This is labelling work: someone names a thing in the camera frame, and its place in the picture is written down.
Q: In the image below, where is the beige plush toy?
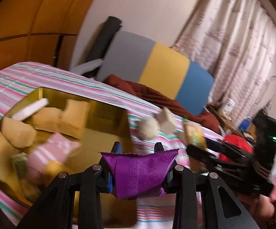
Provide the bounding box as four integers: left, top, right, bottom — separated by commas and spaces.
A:
138, 117, 159, 140

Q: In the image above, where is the black post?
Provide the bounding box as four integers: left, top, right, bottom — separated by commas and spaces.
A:
89, 16, 122, 79

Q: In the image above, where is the green packet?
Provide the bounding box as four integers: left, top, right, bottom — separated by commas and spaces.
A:
11, 153, 29, 179

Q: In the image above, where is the wooden panelled wardrobe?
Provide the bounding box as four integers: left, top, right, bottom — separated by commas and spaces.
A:
0, 0, 105, 77

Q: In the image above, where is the maroon blanket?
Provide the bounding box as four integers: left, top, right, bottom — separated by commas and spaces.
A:
105, 74, 221, 134

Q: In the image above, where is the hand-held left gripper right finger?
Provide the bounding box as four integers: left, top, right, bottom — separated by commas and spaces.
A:
154, 142, 260, 229

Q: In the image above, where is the yellow snack packet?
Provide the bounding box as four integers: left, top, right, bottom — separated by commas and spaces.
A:
183, 116, 207, 172

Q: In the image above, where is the blue container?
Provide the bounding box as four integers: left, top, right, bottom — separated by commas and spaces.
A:
239, 116, 252, 130

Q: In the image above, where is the purple snack packet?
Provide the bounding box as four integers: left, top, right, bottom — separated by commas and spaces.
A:
100, 148, 179, 200

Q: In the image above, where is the white cube packet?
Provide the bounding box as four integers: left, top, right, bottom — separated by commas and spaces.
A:
155, 107, 177, 134

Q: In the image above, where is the red cloth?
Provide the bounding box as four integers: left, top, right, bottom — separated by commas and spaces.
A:
219, 134, 254, 163

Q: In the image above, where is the person's right forearm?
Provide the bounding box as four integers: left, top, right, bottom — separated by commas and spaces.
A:
241, 191, 276, 225

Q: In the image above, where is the patterned white curtain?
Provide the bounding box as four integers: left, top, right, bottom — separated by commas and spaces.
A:
174, 0, 276, 110

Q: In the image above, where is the pink patterned packet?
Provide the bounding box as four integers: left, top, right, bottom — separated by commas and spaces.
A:
27, 133, 82, 179

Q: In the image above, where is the gold metal tin box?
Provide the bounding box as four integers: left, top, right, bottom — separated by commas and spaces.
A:
0, 87, 138, 228

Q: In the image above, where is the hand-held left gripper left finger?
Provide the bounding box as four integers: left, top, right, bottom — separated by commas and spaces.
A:
16, 141, 123, 229

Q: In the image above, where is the wooden side table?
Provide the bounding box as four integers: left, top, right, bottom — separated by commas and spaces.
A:
208, 105, 243, 134

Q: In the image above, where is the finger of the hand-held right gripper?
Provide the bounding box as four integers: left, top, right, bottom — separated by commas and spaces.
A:
206, 139, 239, 156
187, 145, 222, 172

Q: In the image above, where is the grey yellow blue padded headboard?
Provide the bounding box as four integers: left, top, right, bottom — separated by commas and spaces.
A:
96, 31, 215, 116

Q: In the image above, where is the white flat packet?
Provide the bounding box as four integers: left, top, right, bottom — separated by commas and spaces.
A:
11, 98, 49, 121

